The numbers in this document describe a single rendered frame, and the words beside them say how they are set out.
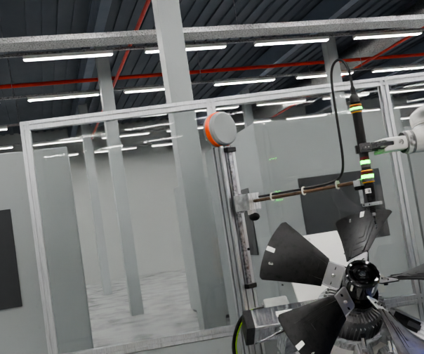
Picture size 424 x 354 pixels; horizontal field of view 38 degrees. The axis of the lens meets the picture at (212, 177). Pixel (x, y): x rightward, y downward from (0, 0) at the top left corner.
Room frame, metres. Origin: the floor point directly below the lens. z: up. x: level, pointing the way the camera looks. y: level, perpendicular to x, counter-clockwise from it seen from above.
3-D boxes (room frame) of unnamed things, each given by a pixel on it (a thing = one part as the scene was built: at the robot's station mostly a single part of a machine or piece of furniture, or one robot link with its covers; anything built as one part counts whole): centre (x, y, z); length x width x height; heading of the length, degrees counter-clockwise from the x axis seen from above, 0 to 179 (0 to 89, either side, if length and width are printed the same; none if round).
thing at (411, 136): (2.21, -0.72, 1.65); 0.09 x 0.03 x 0.08; 7
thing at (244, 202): (2.66, -0.13, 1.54); 0.10 x 0.07 x 0.08; 42
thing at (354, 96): (2.19, -0.55, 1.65); 0.04 x 0.04 x 0.46
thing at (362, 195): (2.20, -0.54, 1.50); 0.09 x 0.07 x 0.10; 42
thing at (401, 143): (2.21, -0.66, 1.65); 0.11 x 0.10 x 0.07; 97
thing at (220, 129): (2.73, -0.07, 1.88); 0.17 x 0.15 x 0.16; 97
